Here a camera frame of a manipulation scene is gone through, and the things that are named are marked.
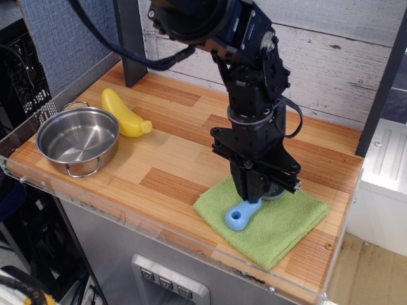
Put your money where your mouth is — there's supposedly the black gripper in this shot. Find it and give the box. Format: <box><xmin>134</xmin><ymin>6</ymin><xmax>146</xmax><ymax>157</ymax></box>
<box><xmin>210</xmin><ymin>103</ymin><xmax>301</xmax><ymax>203</ymax></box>

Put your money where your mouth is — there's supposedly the blue and grey scoop spoon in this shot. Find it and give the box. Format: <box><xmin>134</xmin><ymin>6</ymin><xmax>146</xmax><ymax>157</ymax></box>
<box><xmin>225</xmin><ymin>185</ymin><xmax>286</xmax><ymax>231</ymax></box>

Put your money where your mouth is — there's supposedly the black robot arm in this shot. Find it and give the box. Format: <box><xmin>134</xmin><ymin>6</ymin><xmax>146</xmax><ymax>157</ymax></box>
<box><xmin>149</xmin><ymin>1</ymin><xmax>301</xmax><ymax>203</ymax></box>

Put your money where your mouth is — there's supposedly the green folded cloth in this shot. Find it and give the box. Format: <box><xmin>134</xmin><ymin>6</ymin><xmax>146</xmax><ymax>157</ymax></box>
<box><xmin>193</xmin><ymin>177</ymin><xmax>329</xmax><ymax>269</ymax></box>

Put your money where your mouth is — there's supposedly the yellow plastic banana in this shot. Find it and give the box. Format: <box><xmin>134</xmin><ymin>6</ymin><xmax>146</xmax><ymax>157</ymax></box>
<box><xmin>101</xmin><ymin>88</ymin><xmax>153</xmax><ymax>137</ymax></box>

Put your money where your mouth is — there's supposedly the clear acrylic table guard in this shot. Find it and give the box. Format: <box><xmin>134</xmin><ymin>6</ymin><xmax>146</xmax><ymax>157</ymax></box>
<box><xmin>1</xmin><ymin>55</ymin><xmax>362</xmax><ymax>304</ymax></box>

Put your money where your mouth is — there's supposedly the white ribbed appliance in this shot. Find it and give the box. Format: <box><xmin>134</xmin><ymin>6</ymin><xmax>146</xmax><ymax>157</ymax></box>
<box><xmin>346</xmin><ymin>119</ymin><xmax>406</xmax><ymax>256</ymax></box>

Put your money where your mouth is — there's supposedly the silver dispenser button panel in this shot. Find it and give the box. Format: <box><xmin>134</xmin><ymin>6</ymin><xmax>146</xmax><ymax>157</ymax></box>
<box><xmin>131</xmin><ymin>254</ymin><xmax>210</xmax><ymax>304</ymax></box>

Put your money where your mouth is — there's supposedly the stainless steel pot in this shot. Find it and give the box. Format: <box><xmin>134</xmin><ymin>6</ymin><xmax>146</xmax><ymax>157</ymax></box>
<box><xmin>36</xmin><ymin>101</ymin><xmax>120</xmax><ymax>178</ymax></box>

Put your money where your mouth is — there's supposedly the black plastic crate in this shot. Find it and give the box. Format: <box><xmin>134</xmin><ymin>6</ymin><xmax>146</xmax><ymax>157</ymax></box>
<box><xmin>1</xmin><ymin>19</ymin><xmax>52</xmax><ymax>138</ymax></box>

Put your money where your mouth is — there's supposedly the yellow object at bottom left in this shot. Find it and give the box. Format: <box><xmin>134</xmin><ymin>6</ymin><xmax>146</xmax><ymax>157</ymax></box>
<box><xmin>24</xmin><ymin>294</ymin><xmax>57</xmax><ymax>305</ymax></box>

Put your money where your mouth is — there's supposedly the dark right frame post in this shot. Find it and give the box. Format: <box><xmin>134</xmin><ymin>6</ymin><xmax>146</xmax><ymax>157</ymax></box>
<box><xmin>355</xmin><ymin>10</ymin><xmax>406</xmax><ymax>158</ymax></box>

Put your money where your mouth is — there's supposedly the dark frame post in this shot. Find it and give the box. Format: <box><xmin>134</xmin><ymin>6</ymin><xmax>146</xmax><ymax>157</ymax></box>
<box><xmin>355</xmin><ymin>10</ymin><xmax>406</xmax><ymax>158</ymax></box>
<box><xmin>113</xmin><ymin>0</ymin><xmax>148</xmax><ymax>88</ymax></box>

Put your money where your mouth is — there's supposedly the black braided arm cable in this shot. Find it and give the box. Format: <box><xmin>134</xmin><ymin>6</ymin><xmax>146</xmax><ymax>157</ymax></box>
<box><xmin>66</xmin><ymin>0</ymin><xmax>195</xmax><ymax>72</ymax></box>

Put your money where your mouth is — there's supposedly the dark left frame post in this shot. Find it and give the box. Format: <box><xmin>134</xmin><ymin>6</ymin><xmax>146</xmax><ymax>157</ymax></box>
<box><xmin>113</xmin><ymin>0</ymin><xmax>148</xmax><ymax>88</ymax></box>

